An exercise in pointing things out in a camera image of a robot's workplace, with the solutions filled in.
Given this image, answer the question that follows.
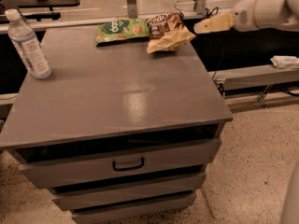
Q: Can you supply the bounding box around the white packet on shelf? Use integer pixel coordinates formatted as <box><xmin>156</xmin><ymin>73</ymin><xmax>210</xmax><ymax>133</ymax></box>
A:
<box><xmin>270</xmin><ymin>56</ymin><xmax>299</xmax><ymax>69</ymax></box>

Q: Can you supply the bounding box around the black cable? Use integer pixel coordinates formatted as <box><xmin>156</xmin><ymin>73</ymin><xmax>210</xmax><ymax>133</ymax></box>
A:
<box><xmin>204</xmin><ymin>6</ymin><xmax>221</xmax><ymax>19</ymax></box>

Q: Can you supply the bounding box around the brown sea salt chip bag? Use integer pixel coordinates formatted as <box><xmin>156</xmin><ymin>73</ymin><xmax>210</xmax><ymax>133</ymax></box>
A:
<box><xmin>147</xmin><ymin>12</ymin><xmax>196</xmax><ymax>53</ymax></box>

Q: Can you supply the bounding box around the green rice chip bag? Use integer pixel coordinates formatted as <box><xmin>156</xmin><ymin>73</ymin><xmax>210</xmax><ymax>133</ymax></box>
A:
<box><xmin>95</xmin><ymin>19</ymin><xmax>150</xmax><ymax>45</ymax></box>

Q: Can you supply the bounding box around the clear plastic water bottle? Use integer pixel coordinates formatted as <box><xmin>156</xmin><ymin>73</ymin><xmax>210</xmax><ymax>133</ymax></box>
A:
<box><xmin>5</xmin><ymin>9</ymin><xmax>51</xmax><ymax>79</ymax></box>

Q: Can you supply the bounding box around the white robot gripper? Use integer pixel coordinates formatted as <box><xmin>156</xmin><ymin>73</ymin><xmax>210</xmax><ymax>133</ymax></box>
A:
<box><xmin>193</xmin><ymin>0</ymin><xmax>258</xmax><ymax>34</ymax></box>

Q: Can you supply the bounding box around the grey drawer cabinet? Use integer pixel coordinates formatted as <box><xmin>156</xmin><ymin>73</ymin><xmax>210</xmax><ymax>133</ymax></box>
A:
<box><xmin>1</xmin><ymin>26</ymin><xmax>232</xmax><ymax>224</ymax></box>

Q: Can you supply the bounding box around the black drawer handle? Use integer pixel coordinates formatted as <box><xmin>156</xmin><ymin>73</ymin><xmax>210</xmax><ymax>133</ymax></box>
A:
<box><xmin>112</xmin><ymin>157</ymin><xmax>145</xmax><ymax>172</ymax></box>

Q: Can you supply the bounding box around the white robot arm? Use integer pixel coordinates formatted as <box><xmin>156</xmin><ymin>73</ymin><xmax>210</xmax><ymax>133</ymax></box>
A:
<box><xmin>193</xmin><ymin>0</ymin><xmax>299</xmax><ymax>34</ymax></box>

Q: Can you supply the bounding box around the low grey metal shelf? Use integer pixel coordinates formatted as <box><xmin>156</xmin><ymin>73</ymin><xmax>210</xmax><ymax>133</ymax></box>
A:
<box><xmin>209</xmin><ymin>64</ymin><xmax>299</xmax><ymax>91</ymax></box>

